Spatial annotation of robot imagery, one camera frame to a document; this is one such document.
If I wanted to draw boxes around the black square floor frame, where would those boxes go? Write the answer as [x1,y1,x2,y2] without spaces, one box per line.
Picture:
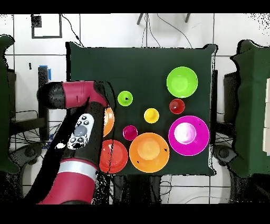
[31,14,63,39]

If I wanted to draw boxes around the red-orange plastic bowl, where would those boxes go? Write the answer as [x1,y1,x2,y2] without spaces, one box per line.
[99,139,129,174]

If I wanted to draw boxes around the magenta plastic cup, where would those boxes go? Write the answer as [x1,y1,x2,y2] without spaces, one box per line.
[122,125,139,142]

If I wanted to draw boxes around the red plastic cup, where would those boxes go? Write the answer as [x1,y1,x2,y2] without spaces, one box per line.
[169,98,186,115]

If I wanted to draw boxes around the yellow plastic cup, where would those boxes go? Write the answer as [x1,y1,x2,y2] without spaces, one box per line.
[143,108,160,124]

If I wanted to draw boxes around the pink plastic bowl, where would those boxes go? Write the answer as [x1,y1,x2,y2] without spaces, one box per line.
[168,115,210,157]

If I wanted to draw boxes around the tangled floor cables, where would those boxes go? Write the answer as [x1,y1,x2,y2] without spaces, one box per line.
[9,121,64,148]

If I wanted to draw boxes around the orange plastic bowl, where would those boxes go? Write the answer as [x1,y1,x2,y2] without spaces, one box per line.
[103,106,115,138]
[129,132,170,174]

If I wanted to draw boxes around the green covered side table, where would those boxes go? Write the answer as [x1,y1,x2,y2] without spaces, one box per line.
[0,34,20,174]
[228,39,270,178]

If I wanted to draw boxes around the blue tape strip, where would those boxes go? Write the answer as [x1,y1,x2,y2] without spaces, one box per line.
[39,64,52,81]

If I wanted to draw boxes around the green plastic bowl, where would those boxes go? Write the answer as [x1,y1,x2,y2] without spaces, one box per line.
[166,66,199,99]

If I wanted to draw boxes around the dark green table cloth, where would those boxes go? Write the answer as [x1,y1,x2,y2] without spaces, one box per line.
[66,41,217,176]

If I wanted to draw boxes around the black floor cable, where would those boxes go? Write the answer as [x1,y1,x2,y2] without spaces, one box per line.
[61,14,85,48]

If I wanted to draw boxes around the black metal stand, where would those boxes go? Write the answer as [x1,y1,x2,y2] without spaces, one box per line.
[9,66,50,142]

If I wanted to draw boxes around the green plastic cup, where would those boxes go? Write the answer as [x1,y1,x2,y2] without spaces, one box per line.
[117,90,134,107]

